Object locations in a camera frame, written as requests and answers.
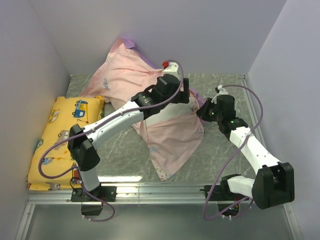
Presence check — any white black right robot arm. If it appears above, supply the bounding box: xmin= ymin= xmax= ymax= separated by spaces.
xmin=197 ymin=94 xmax=295 ymax=209

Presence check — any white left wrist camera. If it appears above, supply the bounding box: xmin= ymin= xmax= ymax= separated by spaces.
xmin=162 ymin=60 xmax=181 ymax=79

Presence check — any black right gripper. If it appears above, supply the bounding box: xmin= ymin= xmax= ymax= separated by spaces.
xmin=195 ymin=98 xmax=223 ymax=123

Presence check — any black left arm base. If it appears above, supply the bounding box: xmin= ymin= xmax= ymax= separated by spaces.
xmin=70 ymin=186 xmax=117 ymax=219

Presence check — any white pillow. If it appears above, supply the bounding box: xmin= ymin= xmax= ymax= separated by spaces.
xmin=145 ymin=95 xmax=198 ymax=127

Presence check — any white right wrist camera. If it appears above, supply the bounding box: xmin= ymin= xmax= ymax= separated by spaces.
xmin=214 ymin=85 xmax=228 ymax=99

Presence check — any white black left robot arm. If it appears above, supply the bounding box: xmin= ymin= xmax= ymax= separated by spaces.
xmin=67 ymin=73 xmax=190 ymax=201

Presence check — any pink purple pillowcase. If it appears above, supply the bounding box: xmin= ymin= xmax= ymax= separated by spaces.
xmin=80 ymin=38 xmax=205 ymax=181

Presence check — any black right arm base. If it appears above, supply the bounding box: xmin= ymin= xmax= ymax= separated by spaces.
xmin=209 ymin=184 xmax=245 ymax=218

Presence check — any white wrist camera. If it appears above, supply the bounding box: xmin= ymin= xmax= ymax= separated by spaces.
xmin=214 ymin=85 xmax=228 ymax=99
xmin=162 ymin=60 xmax=181 ymax=79

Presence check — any aluminium frame rail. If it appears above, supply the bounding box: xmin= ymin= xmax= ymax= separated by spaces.
xmin=14 ymin=74 xmax=303 ymax=240

